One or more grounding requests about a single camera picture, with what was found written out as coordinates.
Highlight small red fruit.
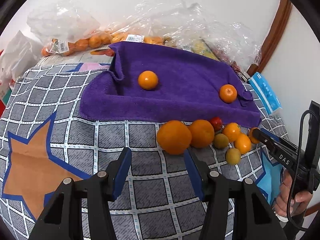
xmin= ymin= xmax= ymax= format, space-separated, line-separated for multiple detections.
xmin=209 ymin=116 xmax=223 ymax=132

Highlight yellow-green round fruit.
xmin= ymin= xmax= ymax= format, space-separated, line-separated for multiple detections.
xmin=225 ymin=148 xmax=241 ymax=165
xmin=213 ymin=133 xmax=229 ymax=149

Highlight clear bag of mandarins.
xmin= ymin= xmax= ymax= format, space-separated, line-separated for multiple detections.
xmin=107 ymin=0 xmax=208 ymax=49
xmin=27 ymin=1 xmax=113 ymax=57

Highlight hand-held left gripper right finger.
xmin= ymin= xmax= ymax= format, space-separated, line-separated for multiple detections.
xmin=183 ymin=150 xmax=288 ymax=240

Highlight brown wooden door frame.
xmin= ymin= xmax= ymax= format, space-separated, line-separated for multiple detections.
xmin=246 ymin=0 xmax=293 ymax=77

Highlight blue plastic packet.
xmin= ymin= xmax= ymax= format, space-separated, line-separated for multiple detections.
xmin=248 ymin=72 xmax=282 ymax=117

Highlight grey checked star blanket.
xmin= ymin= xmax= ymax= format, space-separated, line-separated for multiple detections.
xmin=0 ymin=64 xmax=288 ymax=240

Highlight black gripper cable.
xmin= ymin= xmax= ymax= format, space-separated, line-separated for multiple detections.
xmin=287 ymin=110 xmax=314 ymax=232

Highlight large orange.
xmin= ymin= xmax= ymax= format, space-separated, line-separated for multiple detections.
xmin=156 ymin=120 xmax=192 ymax=155
xmin=187 ymin=119 xmax=215 ymax=148

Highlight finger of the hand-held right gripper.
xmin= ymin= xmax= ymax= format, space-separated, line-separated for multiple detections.
xmin=259 ymin=129 xmax=298 ymax=155
xmin=251 ymin=131 xmax=297 ymax=168

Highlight fruit printed cardboard box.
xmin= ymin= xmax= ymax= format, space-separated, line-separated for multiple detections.
xmin=37 ymin=47 xmax=118 ymax=67

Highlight clear bag of yellow food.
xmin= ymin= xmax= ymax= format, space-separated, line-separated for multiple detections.
xmin=175 ymin=17 xmax=263 ymax=68

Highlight red and white box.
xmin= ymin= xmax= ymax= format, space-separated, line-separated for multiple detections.
xmin=0 ymin=49 xmax=15 ymax=108

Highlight purple towel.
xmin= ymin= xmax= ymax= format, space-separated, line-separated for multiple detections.
xmin=79 ymin=41 xmax=262 ymax=128

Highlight round orange mandarin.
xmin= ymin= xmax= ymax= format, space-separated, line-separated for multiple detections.
xmin=138 ymin=70 xmax=159 ymax=90

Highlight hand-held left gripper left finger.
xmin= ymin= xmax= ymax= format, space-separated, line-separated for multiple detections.
xmin=29 ymin=147 xmax=132 ymax=240

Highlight person's right hand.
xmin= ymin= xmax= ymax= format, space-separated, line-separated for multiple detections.
xmin=274 ymin=169 xmax=313 ymax=218

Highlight thin black wire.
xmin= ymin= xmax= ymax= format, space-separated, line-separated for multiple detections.
xmin=234 ymin=66 xmax=251 ymax=83

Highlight small orange mandarin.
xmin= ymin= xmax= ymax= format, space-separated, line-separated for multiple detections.
xmin=222 ymin=122 xmax=241 ymax=142
xmin=219 ymin=84 xmax=237 ymax=103
xmin=248 ymin=127 xmax=262 ymax=144
xmin=234 ymin=133 xmax=252 ymax=155

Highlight white plastic bag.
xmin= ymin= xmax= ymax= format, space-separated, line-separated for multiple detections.
xmin=0 ymin=30 xmax=43 ymax=85

